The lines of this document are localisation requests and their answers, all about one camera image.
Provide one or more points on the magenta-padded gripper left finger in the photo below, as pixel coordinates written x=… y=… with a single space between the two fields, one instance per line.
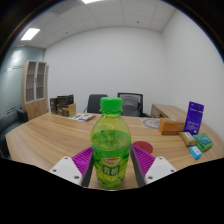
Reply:
x=81 y=160

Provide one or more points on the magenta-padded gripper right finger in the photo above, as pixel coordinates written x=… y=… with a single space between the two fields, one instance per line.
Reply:
x=146 y=161

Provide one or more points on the green drink bottle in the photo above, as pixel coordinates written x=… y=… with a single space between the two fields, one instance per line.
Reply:
x=110 y=150

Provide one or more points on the brown cardboard box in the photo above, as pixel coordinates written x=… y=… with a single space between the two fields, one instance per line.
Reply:
x=170 y=126

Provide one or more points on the green and white leaflet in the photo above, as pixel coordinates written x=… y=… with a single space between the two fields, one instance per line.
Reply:
x=81 y=117

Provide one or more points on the small yellow box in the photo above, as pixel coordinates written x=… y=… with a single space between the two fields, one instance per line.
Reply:
x=187 y=138

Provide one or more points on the small blue box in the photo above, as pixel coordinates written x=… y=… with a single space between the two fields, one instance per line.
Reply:
x=195 y=152

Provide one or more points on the small wooden box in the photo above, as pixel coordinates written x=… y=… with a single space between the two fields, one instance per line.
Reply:
x=69 y=110

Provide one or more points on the wooden side desk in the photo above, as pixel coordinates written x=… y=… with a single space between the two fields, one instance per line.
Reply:
x=166 y=110

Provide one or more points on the grey mesh office chair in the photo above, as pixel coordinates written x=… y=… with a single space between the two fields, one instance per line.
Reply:
x=133 y=105

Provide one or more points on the black office chair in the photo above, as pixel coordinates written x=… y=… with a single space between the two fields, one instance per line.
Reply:
x=95 y=103

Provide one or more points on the green flat box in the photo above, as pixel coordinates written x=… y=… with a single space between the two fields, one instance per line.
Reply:
x=203 y=141

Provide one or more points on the purple upright package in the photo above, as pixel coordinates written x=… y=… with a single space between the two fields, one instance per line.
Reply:
x=193 y=118

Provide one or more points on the dark sofa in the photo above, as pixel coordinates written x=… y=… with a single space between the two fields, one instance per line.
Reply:
x=10 y=123

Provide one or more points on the wooden shelf unit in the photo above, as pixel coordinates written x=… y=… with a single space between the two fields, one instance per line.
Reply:
x=35 y=93

